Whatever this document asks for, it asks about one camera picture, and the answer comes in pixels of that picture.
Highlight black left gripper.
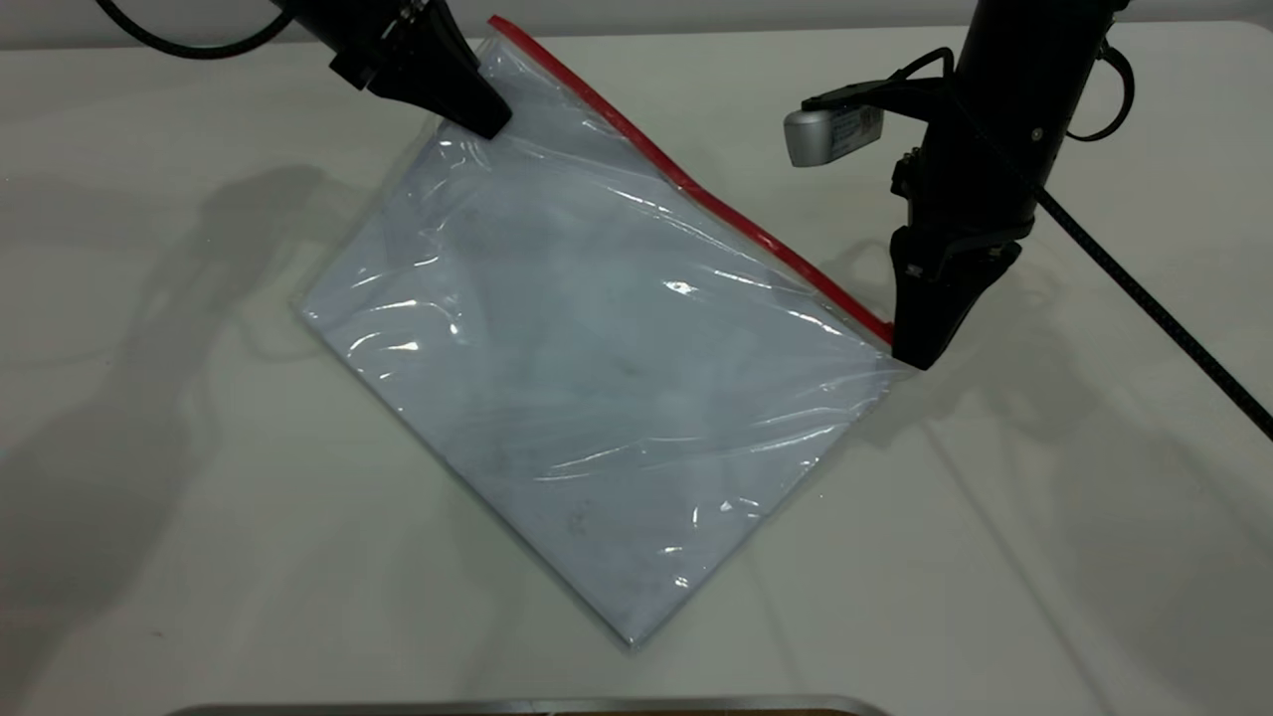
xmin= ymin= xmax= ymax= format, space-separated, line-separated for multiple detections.
xmin=286 ymin=0 xmax=514 ymax=141

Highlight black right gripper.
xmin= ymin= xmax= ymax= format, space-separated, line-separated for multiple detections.
xmin=888 ymin=65 xmax=1080 ymax=372

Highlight clear plastic bag red zipper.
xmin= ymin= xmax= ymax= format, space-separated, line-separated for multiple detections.
xmin=295 ymin=14 xmax=913 ymax=648

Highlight white paper sheets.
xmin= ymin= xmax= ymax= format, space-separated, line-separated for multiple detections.
xmin=303 ymin=70 xmax=886 ymax=642

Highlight grey metal edge strip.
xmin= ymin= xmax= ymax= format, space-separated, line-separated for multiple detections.
xmin=162 ymin=694 xmax=893 ymax=716

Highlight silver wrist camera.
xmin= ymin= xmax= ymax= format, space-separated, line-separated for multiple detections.
xmin=783 ymin=101 xmax=887 ymax=169

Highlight braided black cable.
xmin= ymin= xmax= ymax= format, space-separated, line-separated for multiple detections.
xmin=1032 ymin=187 xmax=1273 ymax=441

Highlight smooth black cable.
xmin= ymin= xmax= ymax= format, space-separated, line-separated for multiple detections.
xmin=92 ymin=0 xmax=291 ymax=60

